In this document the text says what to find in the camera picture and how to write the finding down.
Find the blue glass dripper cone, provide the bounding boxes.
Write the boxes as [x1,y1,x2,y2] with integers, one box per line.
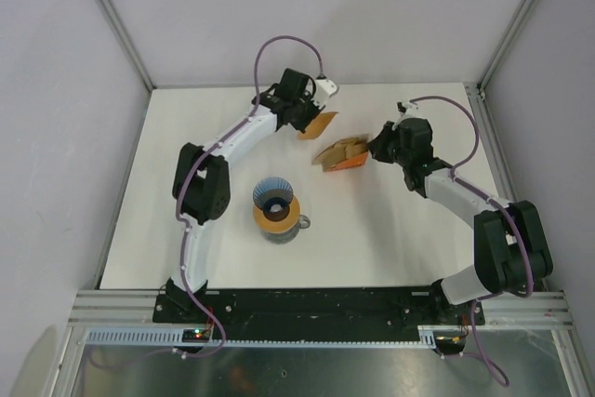
[252,177,294,212]

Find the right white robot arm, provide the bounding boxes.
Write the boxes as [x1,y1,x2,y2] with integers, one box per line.
[368,118,553,324]

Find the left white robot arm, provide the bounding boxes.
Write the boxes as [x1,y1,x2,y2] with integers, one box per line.
[165,69,338,323]

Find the brown paper coffee filters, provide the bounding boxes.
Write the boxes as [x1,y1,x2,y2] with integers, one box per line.
[315,135,371,170]

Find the round bamboo dripper stand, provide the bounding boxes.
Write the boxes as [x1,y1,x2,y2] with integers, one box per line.
[252,197,301,234]

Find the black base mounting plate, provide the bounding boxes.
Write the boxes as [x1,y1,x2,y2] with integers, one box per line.
[152,285,485,340]

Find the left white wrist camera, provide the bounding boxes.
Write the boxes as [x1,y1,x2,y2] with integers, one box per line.
[312,76,339,110]

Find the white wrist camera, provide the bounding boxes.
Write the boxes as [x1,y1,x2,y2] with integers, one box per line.
[312,76,339,110]
[393,100,420,129]

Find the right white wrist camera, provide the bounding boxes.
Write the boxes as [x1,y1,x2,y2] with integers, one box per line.
[393,100,420,129]

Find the grey slotted cable duct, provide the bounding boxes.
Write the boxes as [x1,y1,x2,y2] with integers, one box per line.
[86,326,447,350]

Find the aluminium frame profile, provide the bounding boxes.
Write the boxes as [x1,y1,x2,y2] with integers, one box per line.
[95,0,155,93]

